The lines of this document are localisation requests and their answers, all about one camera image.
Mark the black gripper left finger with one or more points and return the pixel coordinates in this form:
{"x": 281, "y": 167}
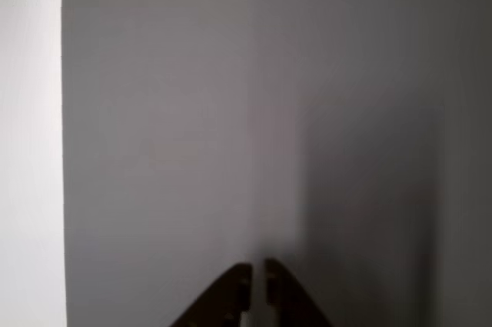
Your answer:
{"x": 227, "y": 296}

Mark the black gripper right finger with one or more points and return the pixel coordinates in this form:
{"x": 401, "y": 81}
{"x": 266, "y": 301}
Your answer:
{"x": 284, "y": 296}

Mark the grey table mat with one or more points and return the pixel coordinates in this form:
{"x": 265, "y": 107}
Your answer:
{"x": 307, "y": 111}

